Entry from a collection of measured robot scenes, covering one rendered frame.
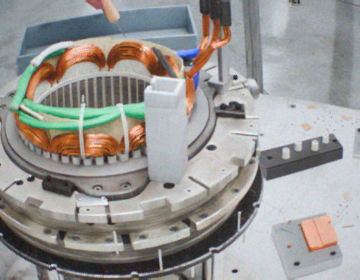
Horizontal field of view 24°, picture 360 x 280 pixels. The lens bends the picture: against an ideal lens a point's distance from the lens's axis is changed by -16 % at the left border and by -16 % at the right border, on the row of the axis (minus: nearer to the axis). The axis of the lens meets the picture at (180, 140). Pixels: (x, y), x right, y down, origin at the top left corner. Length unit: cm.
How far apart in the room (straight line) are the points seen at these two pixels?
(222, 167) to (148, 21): 44
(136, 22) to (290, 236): 36
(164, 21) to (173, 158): 46
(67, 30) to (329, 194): 47
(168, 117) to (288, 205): 56
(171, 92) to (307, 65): 256
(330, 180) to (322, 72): 196
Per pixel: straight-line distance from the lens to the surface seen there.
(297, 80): 328
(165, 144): 84
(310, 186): 140
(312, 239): 125
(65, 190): 85
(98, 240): 86
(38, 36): 129
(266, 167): 140
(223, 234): 92
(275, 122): 154
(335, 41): 363
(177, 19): 129
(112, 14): 121
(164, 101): 82
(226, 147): 91
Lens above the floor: 159
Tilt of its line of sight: 33 degrees down
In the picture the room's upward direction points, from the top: 2 degrees counter-clockwise
